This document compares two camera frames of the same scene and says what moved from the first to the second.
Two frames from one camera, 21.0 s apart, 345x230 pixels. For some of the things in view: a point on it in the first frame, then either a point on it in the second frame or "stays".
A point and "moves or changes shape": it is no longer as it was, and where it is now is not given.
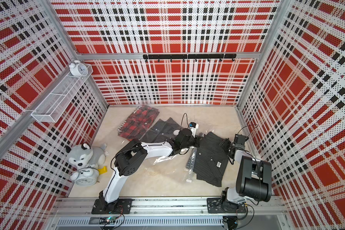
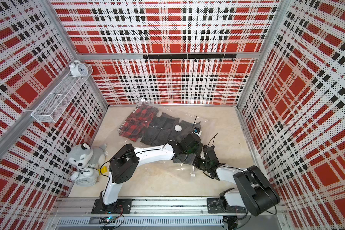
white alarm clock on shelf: (77, 69) stays
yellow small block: (103, 170) stays
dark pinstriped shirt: (210, 160) to (187, 158)
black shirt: (162, 131) moves or changes shape
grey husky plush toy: (84, 155) stays
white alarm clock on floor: (85, 177) stays
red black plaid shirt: (135, 125) stays
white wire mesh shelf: (53, 107) stays
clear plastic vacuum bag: (176, 164) moves or changes shape
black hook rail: (189, 56) stays
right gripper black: (224, 143) to (196, 162)
